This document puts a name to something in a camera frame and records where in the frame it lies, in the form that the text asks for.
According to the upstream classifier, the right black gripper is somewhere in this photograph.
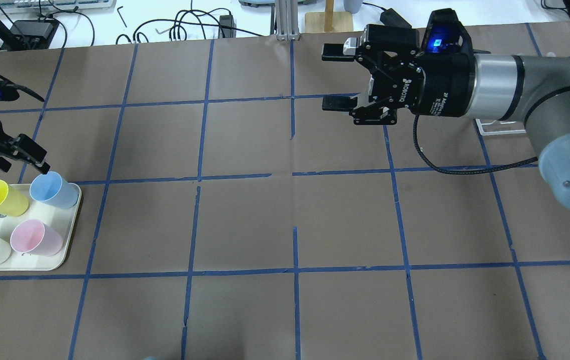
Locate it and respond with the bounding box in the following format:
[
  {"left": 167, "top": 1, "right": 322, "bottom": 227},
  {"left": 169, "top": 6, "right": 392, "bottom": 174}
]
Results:
[{"left": 322, "top": 25, "right": 475, "bottom": 125}]

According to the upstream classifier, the pink plastic cup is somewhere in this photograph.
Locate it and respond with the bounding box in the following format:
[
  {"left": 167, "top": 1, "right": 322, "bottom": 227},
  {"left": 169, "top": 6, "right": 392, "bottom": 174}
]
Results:
[{"left": 10, "top": 219, "right": 63, "bottom": 256}]

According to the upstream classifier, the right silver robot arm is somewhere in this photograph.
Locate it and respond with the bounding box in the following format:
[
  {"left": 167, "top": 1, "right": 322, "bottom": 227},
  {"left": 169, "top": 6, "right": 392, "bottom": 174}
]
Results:
[{"left": 322, "top": 9, "right": 570, "bottom": 210}]

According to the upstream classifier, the yellow plastic cup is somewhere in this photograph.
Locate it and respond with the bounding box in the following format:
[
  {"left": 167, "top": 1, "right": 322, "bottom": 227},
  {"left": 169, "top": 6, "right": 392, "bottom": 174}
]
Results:
[{"left": 0, "top": 179, "right": 30, "bottom": 217}]

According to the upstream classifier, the blue cup back of tray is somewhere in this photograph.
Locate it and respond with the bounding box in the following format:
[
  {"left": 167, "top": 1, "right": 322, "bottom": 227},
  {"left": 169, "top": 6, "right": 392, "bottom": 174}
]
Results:
[{"left": 29, "top": 171, "right": 80, "bottom": 209}]

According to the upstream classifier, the blue cup on desk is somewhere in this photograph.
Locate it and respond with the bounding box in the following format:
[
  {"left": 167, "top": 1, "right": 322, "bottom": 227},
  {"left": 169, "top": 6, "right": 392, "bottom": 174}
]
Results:
[{"left": 343, "top": 0, "right": 363, "bottom": 15}]

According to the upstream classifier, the wooden mug tree stand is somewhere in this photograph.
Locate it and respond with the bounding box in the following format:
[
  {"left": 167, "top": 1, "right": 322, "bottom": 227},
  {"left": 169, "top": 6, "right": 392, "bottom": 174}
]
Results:
[{"left": 303, "top": 0, "right": 354, "bottom": 34}]

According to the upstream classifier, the black power adapter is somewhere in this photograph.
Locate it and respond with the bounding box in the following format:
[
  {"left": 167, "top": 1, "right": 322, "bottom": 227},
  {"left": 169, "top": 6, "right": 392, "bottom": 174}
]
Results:
[{"left": 379, "top": 8, "right": 412, "bottom": 28}]

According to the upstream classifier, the cream plastic tray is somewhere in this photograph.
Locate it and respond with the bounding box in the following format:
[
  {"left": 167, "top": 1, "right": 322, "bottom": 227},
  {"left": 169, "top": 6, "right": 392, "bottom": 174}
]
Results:
[{"left": 0, "top": 183, "right": 83, "bottom": 271}]

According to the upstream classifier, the aluminium frame post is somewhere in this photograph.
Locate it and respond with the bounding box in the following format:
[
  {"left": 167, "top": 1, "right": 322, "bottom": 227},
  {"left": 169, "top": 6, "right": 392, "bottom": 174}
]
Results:
[{"left": 273, "top": 0, "right": 300, "bottom": 41}]

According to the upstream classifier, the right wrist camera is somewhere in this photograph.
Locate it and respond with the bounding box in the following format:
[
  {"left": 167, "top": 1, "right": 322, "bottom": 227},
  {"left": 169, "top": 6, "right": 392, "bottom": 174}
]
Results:
[{"left": 420, "top": 8, "right": 474, "bottom": 55}]

